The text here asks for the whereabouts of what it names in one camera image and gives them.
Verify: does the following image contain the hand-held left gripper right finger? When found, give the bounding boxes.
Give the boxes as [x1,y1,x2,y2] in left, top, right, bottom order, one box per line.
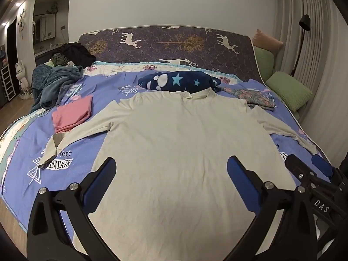
[217,156,318,261]

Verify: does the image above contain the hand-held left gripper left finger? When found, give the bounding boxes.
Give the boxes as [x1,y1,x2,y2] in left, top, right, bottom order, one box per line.
[27,157,128,261]

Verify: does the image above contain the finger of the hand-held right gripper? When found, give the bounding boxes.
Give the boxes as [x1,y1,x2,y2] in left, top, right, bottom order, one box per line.
[285,154,318,188]
[311,154,344,188]

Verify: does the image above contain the beige long sleeve shirt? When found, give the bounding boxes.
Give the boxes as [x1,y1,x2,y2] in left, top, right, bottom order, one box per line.
[38,89,318,261]

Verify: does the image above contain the black clothes heap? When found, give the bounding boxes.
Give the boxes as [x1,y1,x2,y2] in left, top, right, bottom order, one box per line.
[56,43,97,66]

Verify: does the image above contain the blue printed bed sheet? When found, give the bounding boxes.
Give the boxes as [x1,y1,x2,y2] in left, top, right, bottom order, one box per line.
[0,69,336,251]

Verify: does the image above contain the green pillow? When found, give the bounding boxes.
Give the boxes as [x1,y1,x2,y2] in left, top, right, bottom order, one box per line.
[265,71,314,112]
[254,46,275,80]

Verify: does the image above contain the pink folded garment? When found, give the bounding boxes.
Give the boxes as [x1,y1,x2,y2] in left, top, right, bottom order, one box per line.
[52,95,93,134]

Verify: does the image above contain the floral folded cloth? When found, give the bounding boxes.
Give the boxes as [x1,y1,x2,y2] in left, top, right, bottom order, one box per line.
[221,87,277,111]

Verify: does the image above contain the white pleated curtain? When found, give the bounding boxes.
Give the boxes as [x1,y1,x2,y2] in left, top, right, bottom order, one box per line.
[274,0,348,153]

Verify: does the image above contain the teal fleece blanket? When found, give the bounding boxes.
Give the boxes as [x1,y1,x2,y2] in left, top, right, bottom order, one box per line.
[30,65,83,112]

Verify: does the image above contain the navy star print blanket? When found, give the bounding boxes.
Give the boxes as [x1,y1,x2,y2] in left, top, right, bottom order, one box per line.
[137,71,222,93]

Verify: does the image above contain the tan pillow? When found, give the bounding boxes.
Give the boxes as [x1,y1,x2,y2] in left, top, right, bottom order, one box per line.
[251,28,284,51]

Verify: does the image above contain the white cat figurine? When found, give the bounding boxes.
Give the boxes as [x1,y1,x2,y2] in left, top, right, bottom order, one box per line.
[15,62,31,100]

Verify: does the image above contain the olive green garment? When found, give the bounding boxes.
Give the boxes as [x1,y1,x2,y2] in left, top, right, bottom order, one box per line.
[52,53,68,66]

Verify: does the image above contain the white storage rack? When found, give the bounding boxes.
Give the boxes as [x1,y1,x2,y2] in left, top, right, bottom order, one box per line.
[0,66,16,101]

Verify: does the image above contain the black floor lamp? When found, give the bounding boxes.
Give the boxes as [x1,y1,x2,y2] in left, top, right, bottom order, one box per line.
[290,14,311,77]

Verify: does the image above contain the purple deer print quilt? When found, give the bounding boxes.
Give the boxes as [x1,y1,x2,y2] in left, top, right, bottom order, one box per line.
[78,25,263,83]

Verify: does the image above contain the wall cabinet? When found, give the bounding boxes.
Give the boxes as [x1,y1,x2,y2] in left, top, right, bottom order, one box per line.
[33,13,56,42]

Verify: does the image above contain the deer wall decoration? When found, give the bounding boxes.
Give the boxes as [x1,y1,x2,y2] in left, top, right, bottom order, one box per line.
[17,8,26,32]

